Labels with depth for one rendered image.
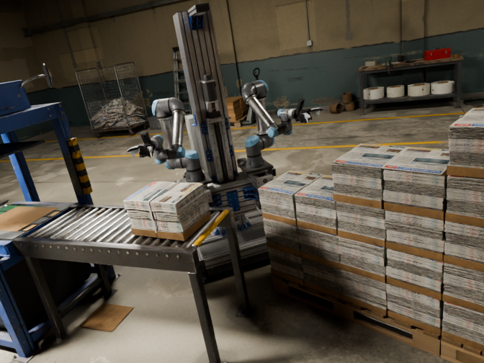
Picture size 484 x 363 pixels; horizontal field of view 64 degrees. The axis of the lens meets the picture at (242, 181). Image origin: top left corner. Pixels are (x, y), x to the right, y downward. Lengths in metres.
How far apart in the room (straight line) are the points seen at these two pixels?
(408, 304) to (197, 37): 2.24
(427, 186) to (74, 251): 1.98
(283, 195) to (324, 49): 6.71
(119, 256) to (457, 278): 1.77
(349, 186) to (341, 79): 6.87
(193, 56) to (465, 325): 2.40
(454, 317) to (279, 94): 7.57
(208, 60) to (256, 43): 6.30
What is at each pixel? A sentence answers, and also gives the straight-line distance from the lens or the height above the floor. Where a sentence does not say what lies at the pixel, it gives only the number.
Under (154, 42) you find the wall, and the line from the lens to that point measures 10.52.
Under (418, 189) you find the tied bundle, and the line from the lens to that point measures 2.04.
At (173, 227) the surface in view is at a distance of 2.14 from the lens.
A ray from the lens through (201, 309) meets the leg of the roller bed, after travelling 2.21.
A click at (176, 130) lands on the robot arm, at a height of 1.26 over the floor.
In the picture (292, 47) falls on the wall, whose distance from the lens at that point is 9.09.
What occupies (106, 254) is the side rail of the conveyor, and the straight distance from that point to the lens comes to 2.37.
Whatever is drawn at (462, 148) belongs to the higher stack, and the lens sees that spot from 1.91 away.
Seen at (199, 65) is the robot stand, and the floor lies 1.65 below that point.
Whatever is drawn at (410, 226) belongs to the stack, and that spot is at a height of 0.76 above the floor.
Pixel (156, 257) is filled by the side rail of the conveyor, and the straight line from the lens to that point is 2.15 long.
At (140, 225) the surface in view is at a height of 0.87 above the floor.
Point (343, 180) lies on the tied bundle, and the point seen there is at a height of 0.97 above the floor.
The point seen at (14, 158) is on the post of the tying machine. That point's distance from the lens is 3.70.
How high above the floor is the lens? 1.77
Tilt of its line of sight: 20 degrees down
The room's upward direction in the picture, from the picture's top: 9 degrees counter-clockwise
